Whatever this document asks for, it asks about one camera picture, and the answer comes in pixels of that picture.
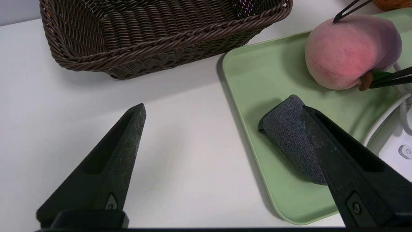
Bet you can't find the light green plastic tray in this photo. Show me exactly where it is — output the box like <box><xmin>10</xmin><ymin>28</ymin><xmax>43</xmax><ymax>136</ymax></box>
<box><xmin>222</xmin><ymin>8</ymin><xmax>412</xmax><ymax>225</ymax></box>

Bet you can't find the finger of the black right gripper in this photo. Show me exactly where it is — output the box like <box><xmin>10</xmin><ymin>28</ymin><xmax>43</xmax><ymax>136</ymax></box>
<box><xmin>369</xmin><ymin>67</ymin><xmax>412</xmax><ymax>89</ymax></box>
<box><xmin>333</xmin><ymin>0</ymin><xmax>374</xmax><ymax>24</ymax></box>

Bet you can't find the pink plush peach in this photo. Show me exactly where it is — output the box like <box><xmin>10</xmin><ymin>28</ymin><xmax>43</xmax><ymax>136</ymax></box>
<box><xmin>304</xmin><ymin>14</ymin><xmax>403</xmax><ymax>92</ymax></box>

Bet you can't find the orange wicker basket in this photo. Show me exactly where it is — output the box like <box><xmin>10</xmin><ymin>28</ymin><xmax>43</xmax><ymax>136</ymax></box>
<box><xmin>373</xmin><ymin>0</ymin><xmax>412</xmax><ymax>12</ymax></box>

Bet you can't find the dark brown wicker basket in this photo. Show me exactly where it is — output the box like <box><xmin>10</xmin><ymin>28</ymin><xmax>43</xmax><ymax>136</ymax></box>
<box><xmin>39</xmin><ymin>0</ymin><xmax>294</xmax><ymax>80</ymax></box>

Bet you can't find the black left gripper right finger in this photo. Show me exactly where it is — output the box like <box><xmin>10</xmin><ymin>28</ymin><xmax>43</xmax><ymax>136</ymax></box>
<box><xmin>301</xmin><ymin>105</ymin><xmax>412</xmax><ymax>227</ymax></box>

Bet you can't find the grey towel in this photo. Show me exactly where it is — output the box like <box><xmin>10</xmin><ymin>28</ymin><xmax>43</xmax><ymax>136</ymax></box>
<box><xmin>258</xmin><ymin>94</ymin><xmax>328</xmax><ymax>186</ymax></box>

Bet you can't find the white power strip with cable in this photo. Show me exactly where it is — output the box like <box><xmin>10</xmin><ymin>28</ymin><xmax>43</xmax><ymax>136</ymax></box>
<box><xmin>363</xmin><ymin>61</ymin><xmax>412</xmax><ymax>182</ymax></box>

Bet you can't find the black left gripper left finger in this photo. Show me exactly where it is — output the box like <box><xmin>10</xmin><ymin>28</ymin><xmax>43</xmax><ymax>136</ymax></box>
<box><xmin>36</xmin><ymin>103</ymin><xmax>147</xmax><ymax>229</ymax></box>

